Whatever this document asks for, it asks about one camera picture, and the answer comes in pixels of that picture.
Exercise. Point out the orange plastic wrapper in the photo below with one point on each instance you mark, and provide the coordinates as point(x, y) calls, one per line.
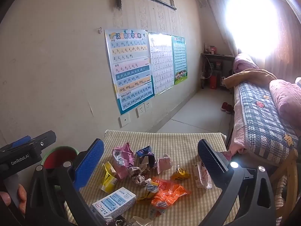
point(169, 190)

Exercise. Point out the brown paper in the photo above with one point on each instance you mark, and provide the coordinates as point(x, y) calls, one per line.
point(134, 170)

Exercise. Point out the small yellow silver wrapper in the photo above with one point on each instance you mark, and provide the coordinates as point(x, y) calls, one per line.
point(150, 187)

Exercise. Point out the white round-hole wall socket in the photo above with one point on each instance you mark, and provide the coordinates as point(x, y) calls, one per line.
point(124, 120)

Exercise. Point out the red bin with green rim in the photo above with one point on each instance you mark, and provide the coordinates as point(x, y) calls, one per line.
point(58, 157)

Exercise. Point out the white chart wall poster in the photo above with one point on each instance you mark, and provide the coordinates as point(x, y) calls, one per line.
point(162, 63)

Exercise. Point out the beige checked table cover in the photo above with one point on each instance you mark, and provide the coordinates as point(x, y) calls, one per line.
point(164, 143)

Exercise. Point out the red shoe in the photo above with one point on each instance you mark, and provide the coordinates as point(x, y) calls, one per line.
point(229, 109)
point(223, 106)

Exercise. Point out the dark metal shelf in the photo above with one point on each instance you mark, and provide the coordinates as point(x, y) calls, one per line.
point(217, 56)

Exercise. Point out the white wall outlet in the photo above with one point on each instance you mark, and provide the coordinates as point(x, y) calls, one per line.
point(147, 107)
point(140, 111)

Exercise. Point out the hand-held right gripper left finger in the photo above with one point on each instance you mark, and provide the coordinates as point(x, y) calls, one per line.
point(90, 162)

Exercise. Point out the pink white wrapper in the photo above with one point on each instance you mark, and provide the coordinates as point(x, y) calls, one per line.
point(164, 163)

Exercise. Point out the white pink packet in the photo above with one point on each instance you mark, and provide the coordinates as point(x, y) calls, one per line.
point(202, 176)

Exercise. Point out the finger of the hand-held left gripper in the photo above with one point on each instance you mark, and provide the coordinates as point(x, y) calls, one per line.
point(21, 142)
point(45, 141)

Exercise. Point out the blue checked sofa cover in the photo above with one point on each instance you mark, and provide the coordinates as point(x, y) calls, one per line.
point(258, 113)

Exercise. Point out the silver foil wrapper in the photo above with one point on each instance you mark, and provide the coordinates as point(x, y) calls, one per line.
point(141, 181)

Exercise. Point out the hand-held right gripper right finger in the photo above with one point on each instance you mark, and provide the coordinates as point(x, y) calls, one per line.
point(211, 157)

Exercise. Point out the wooden sofa frame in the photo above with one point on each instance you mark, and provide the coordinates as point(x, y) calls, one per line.
point(285, 169)

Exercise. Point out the green chart wall poster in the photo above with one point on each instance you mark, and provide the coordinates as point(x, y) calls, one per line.
point(180, 58)

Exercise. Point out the white blue milk carton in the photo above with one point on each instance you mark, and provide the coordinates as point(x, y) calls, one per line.
point(112, 202)

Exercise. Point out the red white small box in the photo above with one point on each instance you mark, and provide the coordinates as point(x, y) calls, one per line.
point(213, 50)

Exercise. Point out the yellow crumpled wrapper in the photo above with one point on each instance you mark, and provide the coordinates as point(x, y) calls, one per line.
point(108, 179)

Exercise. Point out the pink sheet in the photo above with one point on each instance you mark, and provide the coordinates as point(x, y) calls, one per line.
point(238, 122)

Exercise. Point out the blue alphabet wall poster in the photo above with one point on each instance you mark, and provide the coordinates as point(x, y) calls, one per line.
point(129, 70)

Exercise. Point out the dark wall rail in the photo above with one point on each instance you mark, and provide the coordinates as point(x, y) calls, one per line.
point(162, 2)

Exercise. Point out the person's left hand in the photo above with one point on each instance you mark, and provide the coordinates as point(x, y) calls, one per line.
point(22, 197)

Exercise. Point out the blue crumpled wrapper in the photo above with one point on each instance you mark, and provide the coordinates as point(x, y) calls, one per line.
point(145, 151)

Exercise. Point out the pink patterned curtain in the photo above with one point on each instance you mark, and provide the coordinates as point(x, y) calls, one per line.
point(284, 51)

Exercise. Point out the pink folded quilt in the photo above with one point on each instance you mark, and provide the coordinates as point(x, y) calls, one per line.
point(244, 62)

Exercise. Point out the pink quilted pillow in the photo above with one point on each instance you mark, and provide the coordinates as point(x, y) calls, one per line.
point(287, 101)

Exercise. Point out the yellow foil wrapper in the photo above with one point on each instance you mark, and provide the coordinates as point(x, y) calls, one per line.
point(180, 174)

